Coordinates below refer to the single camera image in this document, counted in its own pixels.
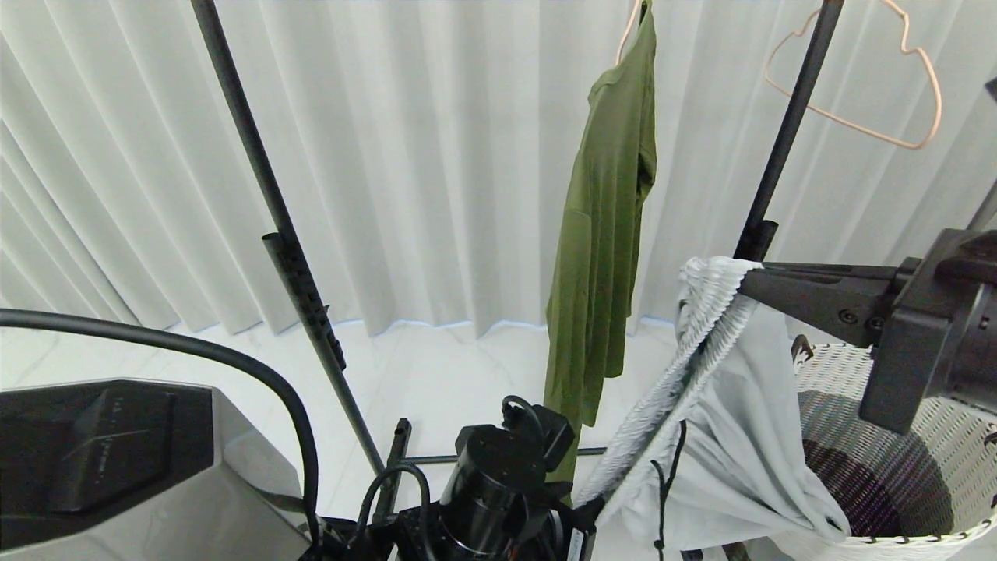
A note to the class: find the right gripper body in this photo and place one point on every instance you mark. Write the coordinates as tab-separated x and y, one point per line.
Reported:
927	335

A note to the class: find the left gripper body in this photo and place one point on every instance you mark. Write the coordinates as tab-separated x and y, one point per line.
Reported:
572	538

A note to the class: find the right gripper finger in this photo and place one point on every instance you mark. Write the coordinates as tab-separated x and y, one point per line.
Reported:
857	273
826	304

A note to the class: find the pale grey shorts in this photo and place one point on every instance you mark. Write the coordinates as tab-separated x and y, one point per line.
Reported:
740	452

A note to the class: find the green printed t-shirt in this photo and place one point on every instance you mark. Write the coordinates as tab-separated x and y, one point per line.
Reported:
600	234

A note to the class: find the pink clothes hanger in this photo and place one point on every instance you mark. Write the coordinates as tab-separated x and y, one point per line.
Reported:
931	78
625	35

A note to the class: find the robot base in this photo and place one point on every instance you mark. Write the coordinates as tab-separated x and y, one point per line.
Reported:
117	460

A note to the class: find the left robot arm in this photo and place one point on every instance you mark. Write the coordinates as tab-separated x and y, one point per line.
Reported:
491	499

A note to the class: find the white laundry basket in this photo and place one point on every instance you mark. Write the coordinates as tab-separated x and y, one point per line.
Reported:
896	374

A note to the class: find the black clothes rack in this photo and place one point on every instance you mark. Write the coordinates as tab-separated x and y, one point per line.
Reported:
249	140

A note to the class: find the white curtain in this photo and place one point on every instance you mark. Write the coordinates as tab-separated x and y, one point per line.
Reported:
428	156

